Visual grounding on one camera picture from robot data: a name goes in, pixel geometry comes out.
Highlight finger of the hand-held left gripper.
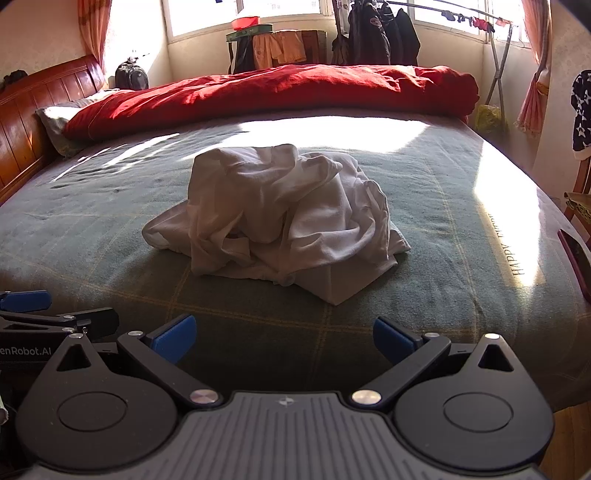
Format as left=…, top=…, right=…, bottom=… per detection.
left=0, top=308, right=120, bottom=341
left=0, top=290, right=52, bottom=313

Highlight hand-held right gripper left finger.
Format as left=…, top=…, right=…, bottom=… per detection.
left=56, top=315, right=225, bottom=409

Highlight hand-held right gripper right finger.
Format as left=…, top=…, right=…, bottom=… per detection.
left=348, top=316, right=515, bottom=409

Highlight white printed t-shirt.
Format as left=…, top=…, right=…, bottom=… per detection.
left=141, top=143, right=411, bottom=306

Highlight orange hanging clothes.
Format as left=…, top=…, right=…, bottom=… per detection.
left=253, top=31, right=308, bottom=70

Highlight green plaid blanket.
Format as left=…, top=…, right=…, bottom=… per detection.
left=0, top=113, right=591, bottom=412

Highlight wooden headboard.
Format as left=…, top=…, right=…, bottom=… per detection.
left=0, top=54, right=107, bottom=205

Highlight grey pillow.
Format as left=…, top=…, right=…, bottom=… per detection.
left=36, top=89, right=121, bottom=158

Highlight dark red phone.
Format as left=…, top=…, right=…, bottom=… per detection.
left=558, top=228, right=591, bottom=303

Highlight yellow-green bag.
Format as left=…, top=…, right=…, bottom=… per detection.
left=475, top=104, right=509, bottom=139

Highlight wooden chair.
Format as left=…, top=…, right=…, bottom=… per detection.
left=561, top=157, right=591, bottom=232

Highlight black backpack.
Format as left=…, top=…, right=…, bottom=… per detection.
left=115, top=56, right=150, bottom=90

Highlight red quilt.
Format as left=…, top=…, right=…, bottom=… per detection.
left=62, top=65, right=480, bottom=141

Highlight pink curtain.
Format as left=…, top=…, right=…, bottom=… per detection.
left=516, top=0, right=553, bottom=139
left=78, top=0, right=112, bottom=75

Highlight navy star-print garment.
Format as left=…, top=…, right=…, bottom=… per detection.
left=571, top=70, right=591, bottom=160

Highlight dark bag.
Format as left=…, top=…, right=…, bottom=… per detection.
left=331, top=36, right=350, bottom=66

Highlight black hanging jacket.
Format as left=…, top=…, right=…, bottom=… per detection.
left=392, top=7, right=421, bottom=66
left=346, top=0, right=399, bottom=66

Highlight metal drying rack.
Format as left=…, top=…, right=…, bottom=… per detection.
left=388, top=0, right=516, bottom=121

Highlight wooden cabinet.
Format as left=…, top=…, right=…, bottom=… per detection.
left=272, top=30, right=328, bottom=66

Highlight green table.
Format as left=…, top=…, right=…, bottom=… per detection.
left=225, top=25, right=274, bottom=75

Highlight window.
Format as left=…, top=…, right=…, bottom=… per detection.
left=413, top=0, right=528, bottom=45
left=163, top=0, right=334, bottom=38

